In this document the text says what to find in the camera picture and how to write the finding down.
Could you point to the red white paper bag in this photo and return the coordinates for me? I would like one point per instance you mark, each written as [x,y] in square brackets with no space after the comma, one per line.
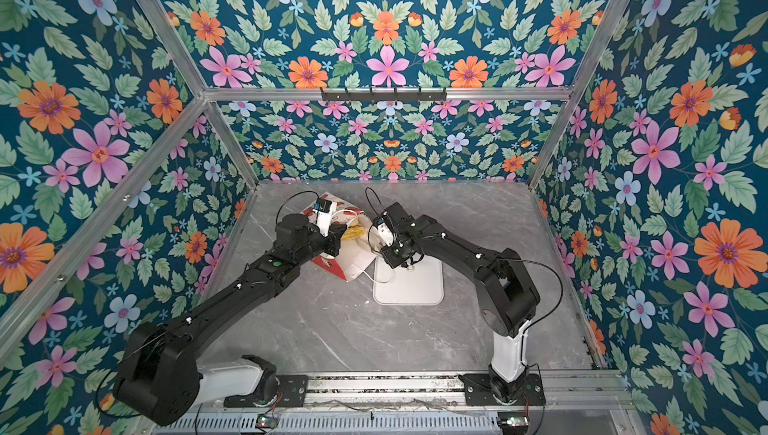
[356,257]

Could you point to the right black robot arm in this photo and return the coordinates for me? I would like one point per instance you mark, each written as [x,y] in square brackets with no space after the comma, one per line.
[506,294]

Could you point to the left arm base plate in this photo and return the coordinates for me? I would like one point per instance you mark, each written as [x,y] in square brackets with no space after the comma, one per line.
[279,391]

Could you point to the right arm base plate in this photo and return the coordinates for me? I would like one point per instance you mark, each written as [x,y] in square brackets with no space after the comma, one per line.
[486,390]

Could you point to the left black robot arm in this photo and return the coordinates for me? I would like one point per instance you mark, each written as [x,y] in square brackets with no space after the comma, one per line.
[158,376]

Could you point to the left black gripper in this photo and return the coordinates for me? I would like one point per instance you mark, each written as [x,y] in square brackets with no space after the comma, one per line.
[334,238]

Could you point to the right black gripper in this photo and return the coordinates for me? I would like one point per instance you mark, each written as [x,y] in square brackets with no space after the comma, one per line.
[388,257]

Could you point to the round fake bread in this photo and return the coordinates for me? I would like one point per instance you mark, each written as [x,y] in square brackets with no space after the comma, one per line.
[354,231]

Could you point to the black hook rail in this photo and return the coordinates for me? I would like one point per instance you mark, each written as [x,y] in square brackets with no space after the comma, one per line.
[371,95]

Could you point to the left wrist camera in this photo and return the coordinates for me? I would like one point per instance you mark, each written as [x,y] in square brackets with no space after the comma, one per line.
[324,210]

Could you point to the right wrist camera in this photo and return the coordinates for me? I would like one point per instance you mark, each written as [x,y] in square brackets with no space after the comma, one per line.
[383,233]

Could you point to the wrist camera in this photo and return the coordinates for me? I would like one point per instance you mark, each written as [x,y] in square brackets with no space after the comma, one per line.
[383,233]
[324,210]

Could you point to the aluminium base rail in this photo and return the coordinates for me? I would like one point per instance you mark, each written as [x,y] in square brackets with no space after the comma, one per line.
[564,389]

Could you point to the white rectangular tray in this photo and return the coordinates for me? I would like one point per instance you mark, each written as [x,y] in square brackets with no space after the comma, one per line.
[418,286]

